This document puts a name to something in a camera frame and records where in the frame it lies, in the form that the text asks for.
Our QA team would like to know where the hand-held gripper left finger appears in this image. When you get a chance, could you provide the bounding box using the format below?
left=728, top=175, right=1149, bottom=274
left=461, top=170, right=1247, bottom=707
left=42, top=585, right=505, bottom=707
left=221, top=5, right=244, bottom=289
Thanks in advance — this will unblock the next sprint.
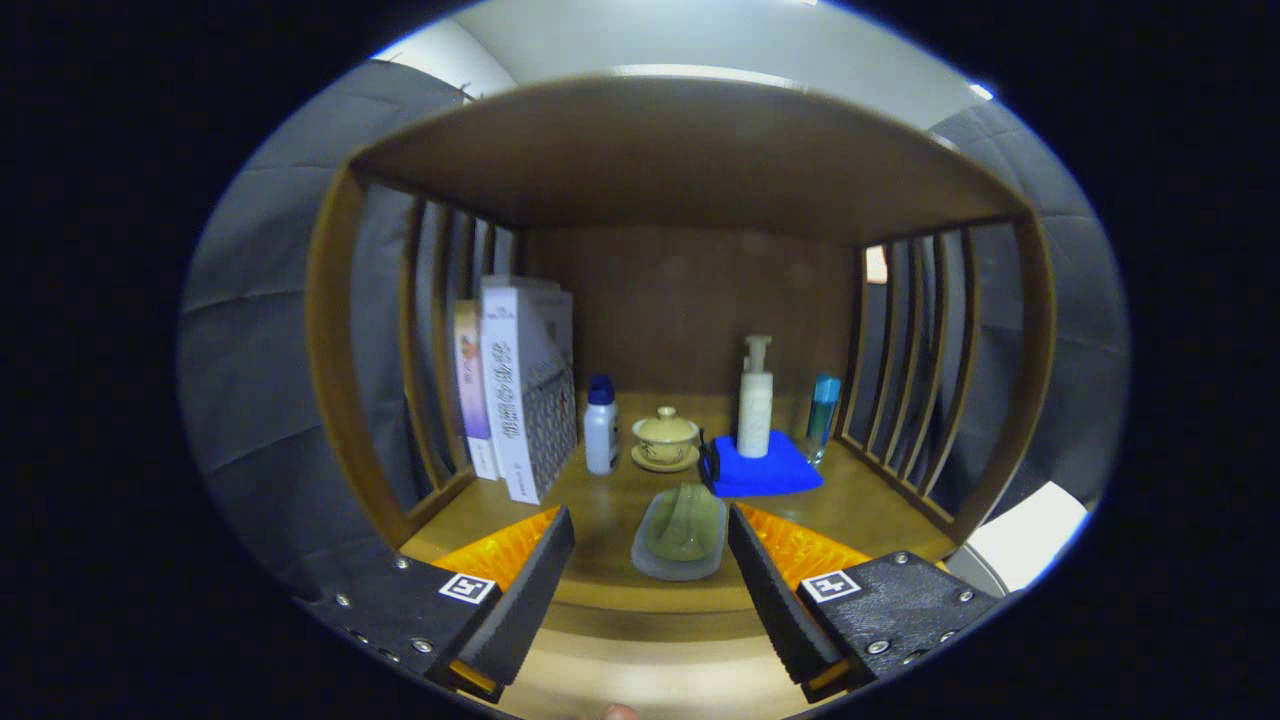
left=298, top=506, right=576, bottom=704

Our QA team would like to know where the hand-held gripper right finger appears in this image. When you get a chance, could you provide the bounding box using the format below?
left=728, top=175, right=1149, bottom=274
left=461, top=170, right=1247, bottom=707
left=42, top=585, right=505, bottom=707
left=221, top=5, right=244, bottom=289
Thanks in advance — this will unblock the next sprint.
left=727, top=503, right=1004, bottom=704

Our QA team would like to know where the green scrubbing brush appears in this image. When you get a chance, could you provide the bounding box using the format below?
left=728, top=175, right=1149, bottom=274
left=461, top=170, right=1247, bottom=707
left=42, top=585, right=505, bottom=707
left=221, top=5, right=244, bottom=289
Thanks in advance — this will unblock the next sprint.
left=645, top=484, right=725, bottom=562

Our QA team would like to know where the wooden countertop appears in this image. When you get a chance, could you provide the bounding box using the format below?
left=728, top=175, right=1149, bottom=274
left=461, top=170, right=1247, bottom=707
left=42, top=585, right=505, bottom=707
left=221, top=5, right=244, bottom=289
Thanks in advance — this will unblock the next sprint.
left=400, top=393, right=956, bottom=641

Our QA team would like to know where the brown wooden cabinet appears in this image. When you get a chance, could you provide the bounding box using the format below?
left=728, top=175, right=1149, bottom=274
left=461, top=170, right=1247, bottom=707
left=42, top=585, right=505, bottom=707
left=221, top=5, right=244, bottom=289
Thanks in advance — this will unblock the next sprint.
left=305, top=75, right=1058, bottom=641

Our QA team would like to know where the folded blue cloth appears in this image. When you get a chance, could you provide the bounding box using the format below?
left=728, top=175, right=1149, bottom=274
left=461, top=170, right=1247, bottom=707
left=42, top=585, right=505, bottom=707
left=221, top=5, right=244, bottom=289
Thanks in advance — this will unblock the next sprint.
left=700, top=430, right=825, bottom=499

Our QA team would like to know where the white bottle with blue cap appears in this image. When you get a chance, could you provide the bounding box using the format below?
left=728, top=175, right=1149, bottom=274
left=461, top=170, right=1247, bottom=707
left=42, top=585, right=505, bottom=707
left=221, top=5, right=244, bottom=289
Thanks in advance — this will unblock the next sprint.
left=584, top=375, right=620, bottom=476

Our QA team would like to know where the slim blue bottle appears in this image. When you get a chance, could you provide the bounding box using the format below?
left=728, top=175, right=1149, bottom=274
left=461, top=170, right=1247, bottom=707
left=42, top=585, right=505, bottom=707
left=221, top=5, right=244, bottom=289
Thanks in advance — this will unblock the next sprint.
left=806, top=375, right=843, bottom=468

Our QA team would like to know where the white pump bottle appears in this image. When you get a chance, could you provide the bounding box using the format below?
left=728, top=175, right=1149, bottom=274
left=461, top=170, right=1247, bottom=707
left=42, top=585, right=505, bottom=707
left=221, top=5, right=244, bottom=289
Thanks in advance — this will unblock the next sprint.
left=737, top=335, right=774, bottom=459

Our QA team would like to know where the thick white patterned book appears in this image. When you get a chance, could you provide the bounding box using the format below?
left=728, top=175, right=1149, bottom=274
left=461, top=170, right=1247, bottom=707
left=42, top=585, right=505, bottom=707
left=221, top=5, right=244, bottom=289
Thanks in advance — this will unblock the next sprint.
left=481, top=287, right=579, bottom=505

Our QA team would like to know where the beige lidded teacup with saucer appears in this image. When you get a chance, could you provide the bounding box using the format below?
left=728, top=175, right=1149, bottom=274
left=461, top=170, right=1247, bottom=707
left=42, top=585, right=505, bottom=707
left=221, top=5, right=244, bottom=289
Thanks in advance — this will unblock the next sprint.
left=630, top=406, right=701, bottom=474

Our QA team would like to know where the purple book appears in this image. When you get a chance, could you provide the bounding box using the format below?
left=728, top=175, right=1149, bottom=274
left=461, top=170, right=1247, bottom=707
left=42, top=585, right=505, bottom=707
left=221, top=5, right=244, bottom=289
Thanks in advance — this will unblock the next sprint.
left=453, top=300, right=499, bottom=481

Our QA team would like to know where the white appliance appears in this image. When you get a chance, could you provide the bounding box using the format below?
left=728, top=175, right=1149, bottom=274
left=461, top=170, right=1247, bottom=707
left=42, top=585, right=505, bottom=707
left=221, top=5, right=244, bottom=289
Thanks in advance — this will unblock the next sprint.
left=945, top=480, right=1089, bottom=598

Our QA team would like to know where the black backdrop cloth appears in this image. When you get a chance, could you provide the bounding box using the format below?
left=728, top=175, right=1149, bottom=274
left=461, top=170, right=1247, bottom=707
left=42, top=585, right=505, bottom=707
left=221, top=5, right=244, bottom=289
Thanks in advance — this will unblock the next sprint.
left=178, top=60, right=1131, bottom=601

